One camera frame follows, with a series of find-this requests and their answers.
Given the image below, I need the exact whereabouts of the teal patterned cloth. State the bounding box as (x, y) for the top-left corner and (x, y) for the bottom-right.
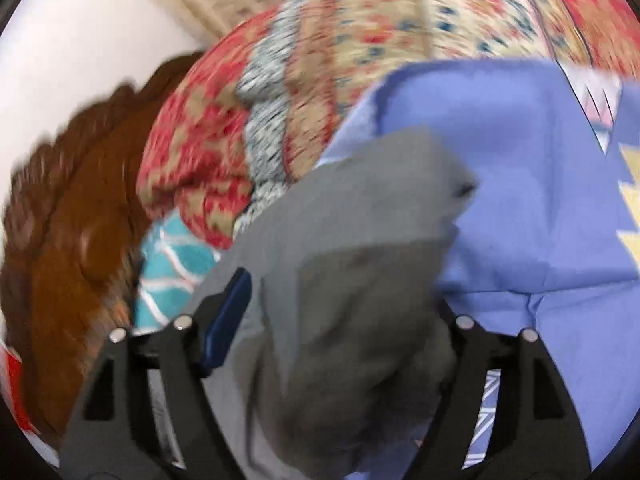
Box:
(131, 209), (222, 335)

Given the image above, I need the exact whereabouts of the red cloth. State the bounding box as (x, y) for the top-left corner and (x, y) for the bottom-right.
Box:
(0, 344), (32, 432)

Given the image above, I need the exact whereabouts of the red floral quilt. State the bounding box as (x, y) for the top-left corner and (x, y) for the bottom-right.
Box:
(135, 0), (640, 252)

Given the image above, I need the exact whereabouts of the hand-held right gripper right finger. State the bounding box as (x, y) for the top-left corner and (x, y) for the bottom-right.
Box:
(400, 299), (594, 480)

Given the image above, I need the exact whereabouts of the carved wooden headboard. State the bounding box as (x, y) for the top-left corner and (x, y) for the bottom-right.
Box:
(0, 51), (207, 442)

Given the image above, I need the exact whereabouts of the grey puffer jacket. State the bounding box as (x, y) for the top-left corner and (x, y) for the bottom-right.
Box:
(180, 127), (480, 480)

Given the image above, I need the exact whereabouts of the blue blanket with white print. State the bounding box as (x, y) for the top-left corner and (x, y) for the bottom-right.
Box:
(315, 57), (640, 472)

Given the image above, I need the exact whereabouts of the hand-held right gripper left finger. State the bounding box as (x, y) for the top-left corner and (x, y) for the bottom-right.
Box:
(57, 266), (253, 480)

